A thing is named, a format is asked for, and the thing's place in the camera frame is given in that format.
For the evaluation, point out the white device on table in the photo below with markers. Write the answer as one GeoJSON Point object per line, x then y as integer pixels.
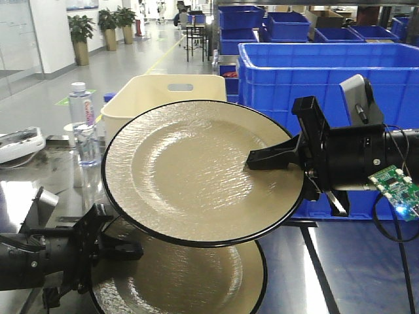
{"type": "Point", "coordinates": [21, 143]}

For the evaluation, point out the clear water bottle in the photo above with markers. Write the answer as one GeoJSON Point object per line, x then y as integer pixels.
{"type": "Point", "coordinates": [84, 125]}

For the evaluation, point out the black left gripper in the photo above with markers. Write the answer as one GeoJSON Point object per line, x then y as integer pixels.
{"type": "Point", "coordinates": [58, 259]}

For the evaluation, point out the beige plate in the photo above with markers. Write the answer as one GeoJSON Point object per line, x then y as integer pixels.
{"type": "Point", "coordinates": [178, 172]}
{"type": "Point", "coordinates": [171, 278]}

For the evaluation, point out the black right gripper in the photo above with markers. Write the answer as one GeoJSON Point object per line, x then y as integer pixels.
{"type": "Point", "coordinates": [343, 158]}

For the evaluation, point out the potted plant gold vase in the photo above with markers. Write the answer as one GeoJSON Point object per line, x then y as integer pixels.
{"type": "Point", "coordinates": [81, 29]}

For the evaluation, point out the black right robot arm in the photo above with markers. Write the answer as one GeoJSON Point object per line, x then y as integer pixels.
{"type": "Point", "coordinates": [402, 152]}

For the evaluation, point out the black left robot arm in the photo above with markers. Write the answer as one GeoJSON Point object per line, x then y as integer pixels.
{"type": "Point", "coordinates": [12, 260]}

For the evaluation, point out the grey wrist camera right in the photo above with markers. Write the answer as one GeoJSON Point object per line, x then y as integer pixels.
{"type": "Point", "coordinates": [359, 101]}

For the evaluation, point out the cream plastic bin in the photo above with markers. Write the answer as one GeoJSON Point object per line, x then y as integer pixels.
{"type": "Point", "coordinates": [145, 92]}

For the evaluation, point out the large blue crate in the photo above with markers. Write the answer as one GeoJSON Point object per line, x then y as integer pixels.
{"type": "Point", "coordinates": [272, 75]}

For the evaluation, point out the green circuit board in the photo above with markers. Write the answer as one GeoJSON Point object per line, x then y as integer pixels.
{"type": "Point", "coordinates": [398, 189]}

